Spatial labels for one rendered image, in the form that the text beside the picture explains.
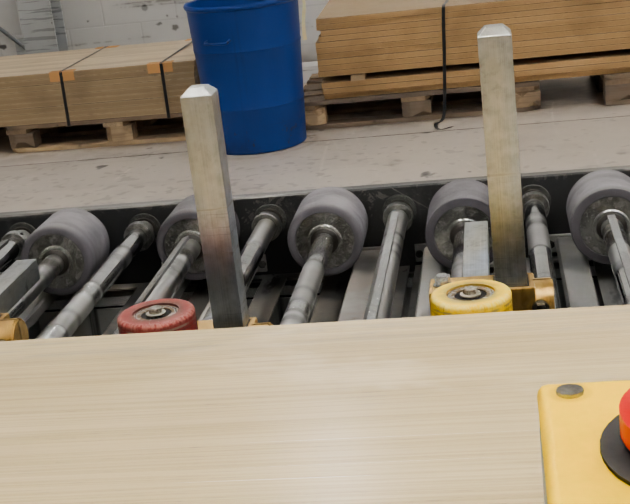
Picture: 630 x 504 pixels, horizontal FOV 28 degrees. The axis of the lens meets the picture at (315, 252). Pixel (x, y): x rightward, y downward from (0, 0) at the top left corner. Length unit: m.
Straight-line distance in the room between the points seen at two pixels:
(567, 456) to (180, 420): 0.82
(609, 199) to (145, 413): 0.87
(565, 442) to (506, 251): 1.11
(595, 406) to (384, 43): 5.89
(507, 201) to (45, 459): 0.58
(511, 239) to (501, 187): 0.06
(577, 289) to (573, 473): 1.46
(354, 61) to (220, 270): 4.80
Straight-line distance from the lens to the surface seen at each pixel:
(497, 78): 1.32
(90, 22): 7.79
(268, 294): 1.87
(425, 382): 1.07
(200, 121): 1.36
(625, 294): 1.49
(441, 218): 1.76
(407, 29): 6.13
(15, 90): 6.61
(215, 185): 1.38
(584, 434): 0.26
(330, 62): 6.18
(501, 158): 1.34
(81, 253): 1.87
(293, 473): 0.94
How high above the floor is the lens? 1.34
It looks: 18 degrees down
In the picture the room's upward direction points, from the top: 7 degrees counter-clockwise
